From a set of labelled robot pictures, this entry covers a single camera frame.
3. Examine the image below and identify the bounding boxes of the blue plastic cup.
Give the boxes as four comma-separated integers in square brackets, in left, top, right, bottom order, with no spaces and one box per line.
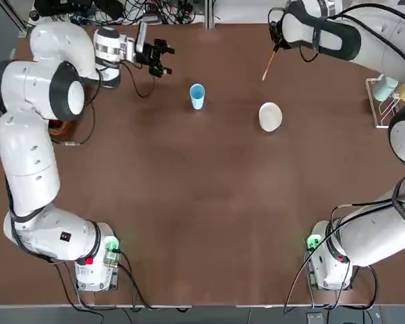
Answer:
[189,84,206,111]

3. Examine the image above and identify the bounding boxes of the black power supply box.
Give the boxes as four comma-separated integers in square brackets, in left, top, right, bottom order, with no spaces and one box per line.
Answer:
[94,0,126,20]
[33,0,95,17]

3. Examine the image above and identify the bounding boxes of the aluminium frame post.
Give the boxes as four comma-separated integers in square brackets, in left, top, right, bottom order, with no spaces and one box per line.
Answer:
[6,0,30,38]
[204,0,215,31]

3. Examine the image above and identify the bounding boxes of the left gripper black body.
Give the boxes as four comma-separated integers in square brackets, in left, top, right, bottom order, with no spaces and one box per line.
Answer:
[143,42,158,70]

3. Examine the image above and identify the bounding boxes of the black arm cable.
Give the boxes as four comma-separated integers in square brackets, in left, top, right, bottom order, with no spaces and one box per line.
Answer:
[268,6,322,63]
[52,59,156,146]

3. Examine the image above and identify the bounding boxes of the brown wicker basket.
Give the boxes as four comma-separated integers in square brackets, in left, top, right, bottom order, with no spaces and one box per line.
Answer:
[48,118,76,138]

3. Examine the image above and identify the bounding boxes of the orange cleaning brush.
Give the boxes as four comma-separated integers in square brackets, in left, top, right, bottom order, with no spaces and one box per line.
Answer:
[261,46,280,81]

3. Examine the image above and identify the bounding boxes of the black base cable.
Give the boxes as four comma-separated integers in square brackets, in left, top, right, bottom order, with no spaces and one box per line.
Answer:
[50,259,107,324]
[283,215,340,315]
[114,248,193,311]
[352,261,381,311]

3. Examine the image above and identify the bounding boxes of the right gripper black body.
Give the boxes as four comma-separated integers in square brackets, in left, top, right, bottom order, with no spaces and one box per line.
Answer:
[269,20,288,51]

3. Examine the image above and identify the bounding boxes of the cream white bowl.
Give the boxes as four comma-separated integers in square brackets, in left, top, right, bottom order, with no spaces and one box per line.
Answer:
[258,102,284,132]

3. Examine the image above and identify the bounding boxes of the white wire cup rack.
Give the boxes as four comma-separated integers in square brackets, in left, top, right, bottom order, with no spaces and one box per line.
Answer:
[364,76,405,130]

